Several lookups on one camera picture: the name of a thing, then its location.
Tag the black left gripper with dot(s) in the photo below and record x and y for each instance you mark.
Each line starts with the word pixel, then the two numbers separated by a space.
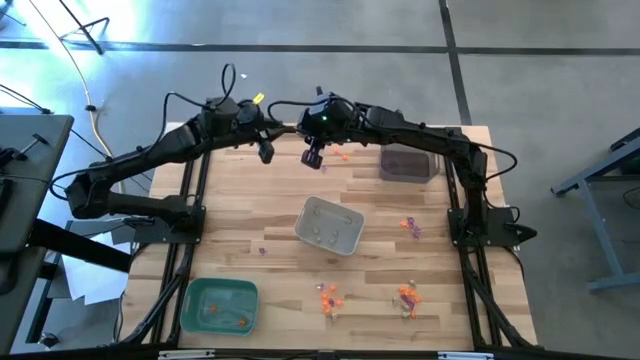
pixel 252 125

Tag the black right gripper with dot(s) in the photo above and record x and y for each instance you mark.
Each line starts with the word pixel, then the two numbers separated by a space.
pixel 327 120

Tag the white plastic bin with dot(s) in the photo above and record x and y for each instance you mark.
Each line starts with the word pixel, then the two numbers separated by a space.
pixel 330 220

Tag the dark translucent plastic bin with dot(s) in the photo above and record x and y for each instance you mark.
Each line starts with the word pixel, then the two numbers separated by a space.
pixel 415 160

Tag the green plastic bin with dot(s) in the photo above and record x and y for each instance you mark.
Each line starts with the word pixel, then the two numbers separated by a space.
pixel 225 300

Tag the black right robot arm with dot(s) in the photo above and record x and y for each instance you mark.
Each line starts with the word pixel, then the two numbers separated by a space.
pixel 425 137

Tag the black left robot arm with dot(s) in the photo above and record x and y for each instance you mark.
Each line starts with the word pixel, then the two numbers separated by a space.
pixel 150 152

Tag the black tripod stand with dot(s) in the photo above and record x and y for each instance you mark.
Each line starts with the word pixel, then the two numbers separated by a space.
pixel 86 31

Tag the white paper sheets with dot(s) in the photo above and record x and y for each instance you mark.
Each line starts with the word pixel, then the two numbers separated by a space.
pixel 95 285

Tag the dark grey side desk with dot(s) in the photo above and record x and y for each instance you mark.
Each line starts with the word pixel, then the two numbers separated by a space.
pixel 25 210

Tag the black desk clamp tool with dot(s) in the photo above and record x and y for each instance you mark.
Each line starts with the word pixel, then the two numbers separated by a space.
pixel 6 156

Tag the black caster wheel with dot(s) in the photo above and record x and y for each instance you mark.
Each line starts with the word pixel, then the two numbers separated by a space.
pixel 47 340

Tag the black aluminium table frame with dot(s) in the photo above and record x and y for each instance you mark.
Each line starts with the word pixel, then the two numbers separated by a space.
pixel 468 265

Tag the black desk support frame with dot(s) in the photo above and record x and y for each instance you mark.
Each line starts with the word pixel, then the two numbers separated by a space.
pixel 75 245

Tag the blue-grey table frame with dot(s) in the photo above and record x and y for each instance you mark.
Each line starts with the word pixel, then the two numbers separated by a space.
pixel 596 215

